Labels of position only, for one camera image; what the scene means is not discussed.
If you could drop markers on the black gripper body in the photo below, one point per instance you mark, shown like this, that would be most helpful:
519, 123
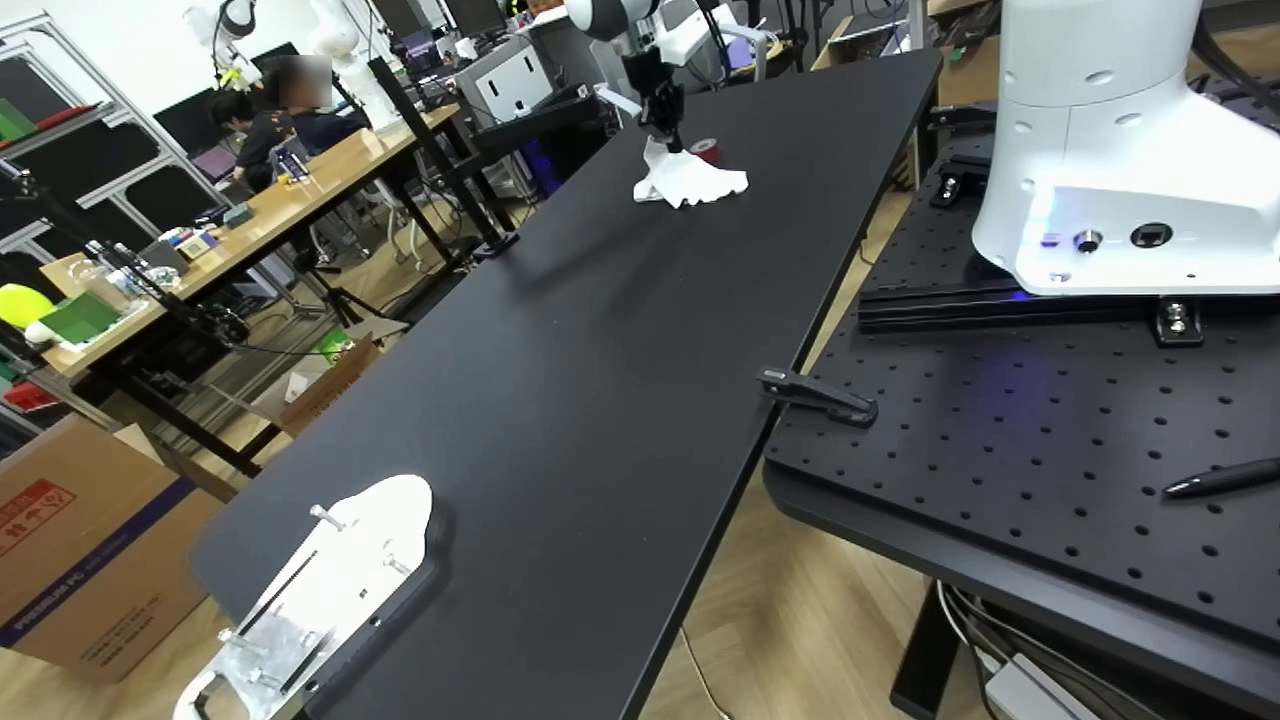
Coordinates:
654, 83

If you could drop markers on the white cloth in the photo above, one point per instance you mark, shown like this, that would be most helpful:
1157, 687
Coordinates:
685, 180

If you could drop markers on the black clamp stand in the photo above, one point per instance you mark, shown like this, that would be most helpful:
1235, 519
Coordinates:
442, 152

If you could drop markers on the white cabinet with slots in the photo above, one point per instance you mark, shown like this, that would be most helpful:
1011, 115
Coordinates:
505, 83

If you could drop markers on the seated person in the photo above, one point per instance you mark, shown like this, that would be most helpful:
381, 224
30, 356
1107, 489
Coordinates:
303, 115

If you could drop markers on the long wooden desk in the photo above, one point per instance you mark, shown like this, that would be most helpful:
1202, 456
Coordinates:
264, 214

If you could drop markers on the small cardboard box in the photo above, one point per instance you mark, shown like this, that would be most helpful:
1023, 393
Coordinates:
324, 385

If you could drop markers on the black perforated breadboard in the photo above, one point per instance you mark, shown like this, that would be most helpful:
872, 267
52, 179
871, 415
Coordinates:
1067, 442

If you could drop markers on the metal shelf rack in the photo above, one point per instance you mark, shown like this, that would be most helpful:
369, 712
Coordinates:
80, 147

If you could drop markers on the green flat item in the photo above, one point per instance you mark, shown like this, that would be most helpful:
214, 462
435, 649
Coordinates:
80, 321

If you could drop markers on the black pen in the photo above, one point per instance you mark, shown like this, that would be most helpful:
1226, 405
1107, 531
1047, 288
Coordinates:
1220, 476

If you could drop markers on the yellow item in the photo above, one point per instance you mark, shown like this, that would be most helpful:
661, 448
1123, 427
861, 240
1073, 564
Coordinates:
22, 304

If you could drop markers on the grey power strip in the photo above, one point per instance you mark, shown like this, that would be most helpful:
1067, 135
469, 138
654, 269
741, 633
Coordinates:
1032, 695

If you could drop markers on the large cardboard box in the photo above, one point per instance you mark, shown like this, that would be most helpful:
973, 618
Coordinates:
80, 533

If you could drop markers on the black mounting rail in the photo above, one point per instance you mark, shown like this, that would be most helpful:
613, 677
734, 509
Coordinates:
1012, 311

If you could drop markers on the metal bolt bracket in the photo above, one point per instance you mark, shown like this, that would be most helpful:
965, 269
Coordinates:
1177, 321

